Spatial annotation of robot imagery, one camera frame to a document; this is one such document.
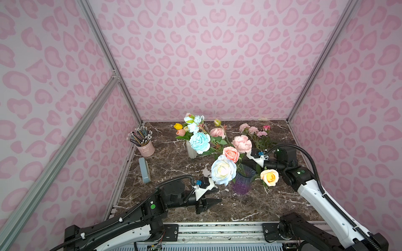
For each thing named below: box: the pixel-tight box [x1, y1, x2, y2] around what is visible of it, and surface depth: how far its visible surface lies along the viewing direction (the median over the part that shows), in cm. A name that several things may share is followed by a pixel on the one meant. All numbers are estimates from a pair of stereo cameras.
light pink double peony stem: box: [231, 134, 253, 154], surface depth 61 cm
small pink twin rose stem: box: [238, 122, 260, 142], surface depth 112 cm
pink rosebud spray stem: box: [209, 118, 229, 141], surface depth 66 cm
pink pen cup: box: [134, 140, 155, 158], surface depth 97 cm
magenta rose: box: [262, 124, 272, 133], surface depth 112 cm
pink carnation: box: [255, 130, 277, 151], surface depth 109 cm
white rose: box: [210, 154, 238, 187], surface depth 49 cm
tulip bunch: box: [173, 112, 207, 141], surface depth 54 cm
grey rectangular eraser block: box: [138, 157, 151, 184], surface depth 92 cm
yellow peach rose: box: [260, 168, 279, 187], surface depth 47 cm
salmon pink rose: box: [222, 146, 240, 164], surface depth 51 cm
